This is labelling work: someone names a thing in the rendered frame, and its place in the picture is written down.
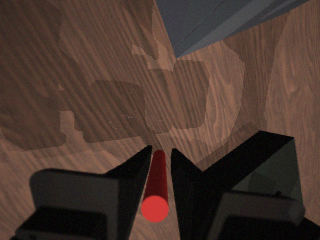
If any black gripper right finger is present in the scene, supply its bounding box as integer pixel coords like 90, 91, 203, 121
171, 148, 306, 240

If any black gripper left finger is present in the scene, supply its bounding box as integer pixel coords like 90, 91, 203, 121
29, 145, 152, 240

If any red peg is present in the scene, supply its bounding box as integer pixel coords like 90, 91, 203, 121
141, 150, 169, 223

